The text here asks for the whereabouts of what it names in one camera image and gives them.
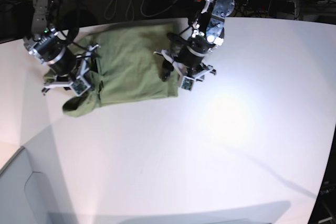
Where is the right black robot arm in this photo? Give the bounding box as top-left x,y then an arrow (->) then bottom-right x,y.
23,0 -> 99,97

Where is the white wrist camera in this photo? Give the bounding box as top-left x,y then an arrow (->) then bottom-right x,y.
70,78 -> 91,97
179,76 -> 195,91

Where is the green T-shirt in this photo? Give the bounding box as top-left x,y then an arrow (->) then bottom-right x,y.
43,22 -> 179,118

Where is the grey looped cable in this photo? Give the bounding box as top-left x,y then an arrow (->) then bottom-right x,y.
103,0 -> 182,20

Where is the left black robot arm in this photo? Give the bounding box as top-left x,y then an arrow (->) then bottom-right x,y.
158,0 -> 235,90

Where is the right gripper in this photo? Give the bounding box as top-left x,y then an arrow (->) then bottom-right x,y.
41,44 -> 102,94

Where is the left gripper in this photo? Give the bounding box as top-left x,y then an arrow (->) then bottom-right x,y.
153,47 -> 217,82

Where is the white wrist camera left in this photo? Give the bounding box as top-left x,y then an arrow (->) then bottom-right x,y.
179,76 -> 195,91

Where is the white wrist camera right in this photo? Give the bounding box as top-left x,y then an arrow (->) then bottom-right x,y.
70,78 -> 91,97

